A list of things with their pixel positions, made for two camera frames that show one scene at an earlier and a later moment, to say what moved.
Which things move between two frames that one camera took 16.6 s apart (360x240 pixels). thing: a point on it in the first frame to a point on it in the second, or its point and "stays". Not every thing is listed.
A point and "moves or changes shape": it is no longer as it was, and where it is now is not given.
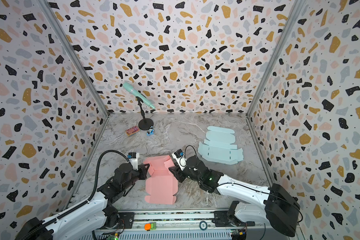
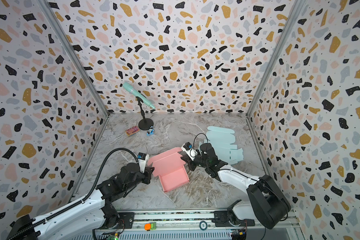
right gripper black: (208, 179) to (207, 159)
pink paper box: (161, 185) moves or changes shape
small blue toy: (150, 131) stays
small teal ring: (200, 225) stays
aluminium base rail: (182, 225) stays
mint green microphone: (130, 88) stays
